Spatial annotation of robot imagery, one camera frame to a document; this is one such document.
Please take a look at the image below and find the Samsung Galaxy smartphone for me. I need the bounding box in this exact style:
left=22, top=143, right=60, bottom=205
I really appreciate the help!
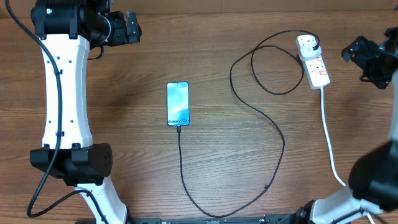
left=167, top=82, right=190, bottom=126

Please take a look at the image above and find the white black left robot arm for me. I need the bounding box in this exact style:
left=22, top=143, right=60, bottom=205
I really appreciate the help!
left=30, top=1, right=142, bottom=223

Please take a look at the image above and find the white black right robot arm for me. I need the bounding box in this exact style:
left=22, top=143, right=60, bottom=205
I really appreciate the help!
left=281, top=27, right=397, bottom=223

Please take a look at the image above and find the white charger adapter plug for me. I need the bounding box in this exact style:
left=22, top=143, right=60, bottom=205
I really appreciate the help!
left=298, top=44, right=322, bottom=61

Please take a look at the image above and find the white power strip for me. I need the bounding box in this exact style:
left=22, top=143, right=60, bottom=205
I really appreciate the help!
left=295, top=34, right=331, bottom=91

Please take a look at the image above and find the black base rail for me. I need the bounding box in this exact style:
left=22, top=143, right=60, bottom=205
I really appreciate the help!
left=127, top=214, right=295, bottom=224

